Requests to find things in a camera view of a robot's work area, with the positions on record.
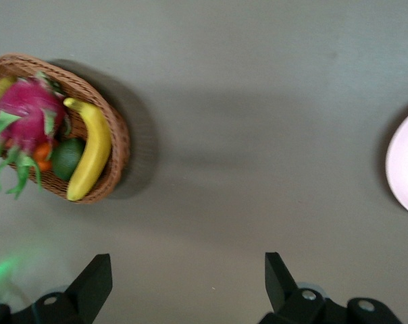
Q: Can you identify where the brown yellow kiwi fruit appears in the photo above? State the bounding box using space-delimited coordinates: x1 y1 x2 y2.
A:
0 76 18 102

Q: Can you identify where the brown wicker basket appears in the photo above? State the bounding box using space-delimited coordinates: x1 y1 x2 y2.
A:
0 52 131 205

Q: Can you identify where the pink dragon fruit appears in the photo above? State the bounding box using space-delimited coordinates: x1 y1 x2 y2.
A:
0 72 72 200

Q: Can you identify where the green avocado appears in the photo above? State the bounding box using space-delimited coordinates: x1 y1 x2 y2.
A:
50 137 86 182

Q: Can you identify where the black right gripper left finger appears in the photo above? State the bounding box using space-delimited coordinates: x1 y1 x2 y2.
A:
31 253 113 324

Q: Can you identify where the pink plate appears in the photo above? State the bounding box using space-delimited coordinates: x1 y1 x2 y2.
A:
385 104 408 219

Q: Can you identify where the orange fruit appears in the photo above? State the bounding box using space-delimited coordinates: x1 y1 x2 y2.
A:
32 141 55 171

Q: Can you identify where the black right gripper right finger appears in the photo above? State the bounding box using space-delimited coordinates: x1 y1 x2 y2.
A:
264 251 327 324

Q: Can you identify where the yellow banana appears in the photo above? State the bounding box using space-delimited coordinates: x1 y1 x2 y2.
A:
62 97 112 202

